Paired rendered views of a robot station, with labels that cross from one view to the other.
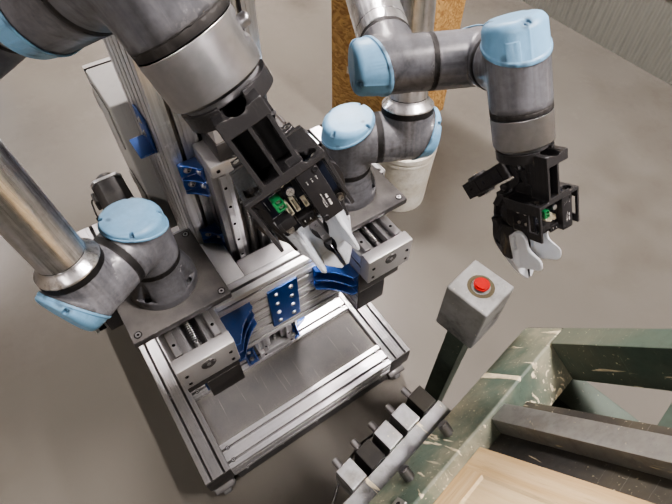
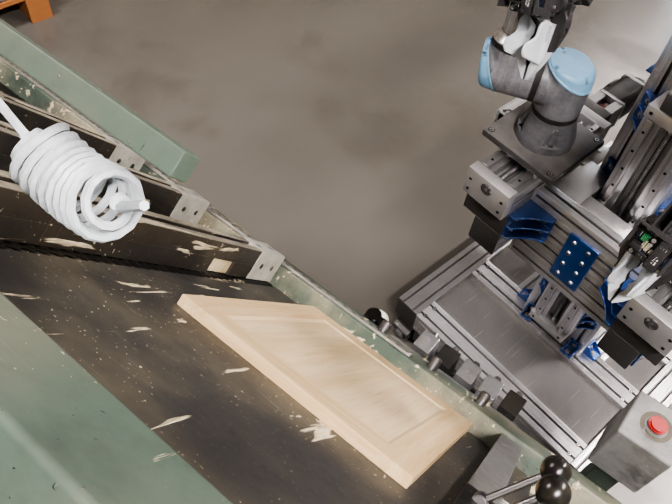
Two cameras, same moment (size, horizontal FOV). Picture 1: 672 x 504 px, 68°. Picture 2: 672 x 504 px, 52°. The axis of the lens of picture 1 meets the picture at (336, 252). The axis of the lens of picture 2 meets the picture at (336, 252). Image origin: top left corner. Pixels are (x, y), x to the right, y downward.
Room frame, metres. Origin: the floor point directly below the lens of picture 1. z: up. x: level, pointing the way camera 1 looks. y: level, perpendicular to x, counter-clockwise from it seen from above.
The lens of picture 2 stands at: (-0.14, -0.81, 2.25)
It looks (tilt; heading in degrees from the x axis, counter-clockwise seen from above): 54 degrees down; 78
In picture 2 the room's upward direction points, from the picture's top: 6 degrees clockwise
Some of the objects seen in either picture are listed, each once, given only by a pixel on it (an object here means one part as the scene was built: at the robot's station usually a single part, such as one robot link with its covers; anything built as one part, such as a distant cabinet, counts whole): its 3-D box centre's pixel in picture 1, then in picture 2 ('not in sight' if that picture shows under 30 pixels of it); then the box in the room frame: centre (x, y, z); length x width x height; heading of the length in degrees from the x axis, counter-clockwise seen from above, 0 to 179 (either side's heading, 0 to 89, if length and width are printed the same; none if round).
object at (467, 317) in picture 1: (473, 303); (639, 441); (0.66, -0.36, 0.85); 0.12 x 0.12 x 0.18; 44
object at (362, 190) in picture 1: (346, 175); not in sight; (0.88, -0.03, 1.09); 0.15 x 0.15 x 0.10
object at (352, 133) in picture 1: (350, 138); not in sight; (0.89, -0.03, 1.20); 0.13 x 0.12 x 0.14; 99
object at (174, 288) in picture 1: (156, 268); (550, 120); (0.61, 0.38, 1.09); 0.15 x 0.15 x 0.10
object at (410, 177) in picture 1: (404, 160); not in sight; (1.84, -0.34, 0.24); 0.32 x 0.30 x 0.47; 124
